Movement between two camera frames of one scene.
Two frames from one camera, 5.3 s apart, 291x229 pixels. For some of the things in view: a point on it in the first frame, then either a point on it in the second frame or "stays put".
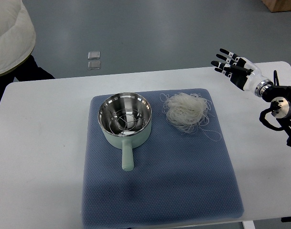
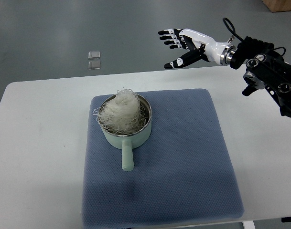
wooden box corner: [280, 5] stays put
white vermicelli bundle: [188, 113] → [123, 114]
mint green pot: [125, 120] stays put
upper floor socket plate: [93, 55] stays put
